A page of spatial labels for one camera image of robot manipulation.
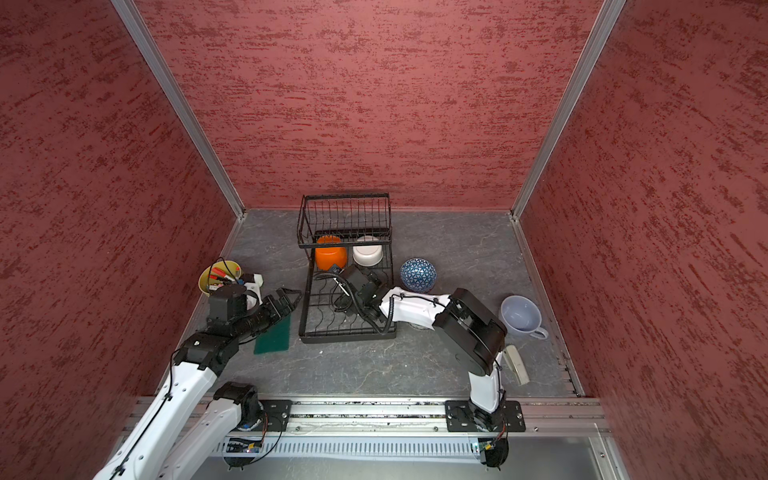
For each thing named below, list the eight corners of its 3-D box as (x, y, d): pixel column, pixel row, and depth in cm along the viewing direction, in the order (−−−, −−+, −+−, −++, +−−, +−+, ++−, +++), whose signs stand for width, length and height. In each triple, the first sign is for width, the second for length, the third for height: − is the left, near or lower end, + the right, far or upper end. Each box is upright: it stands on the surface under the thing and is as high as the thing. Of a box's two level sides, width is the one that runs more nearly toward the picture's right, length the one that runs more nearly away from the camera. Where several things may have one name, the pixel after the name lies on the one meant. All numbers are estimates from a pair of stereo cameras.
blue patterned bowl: (400, 295, 99) (401, 280, 92) (400, 274, 105) (401, 258, 97) (433, 295, 99) (437, 280, 92) (431, 274, 105) (434, 258, 97)
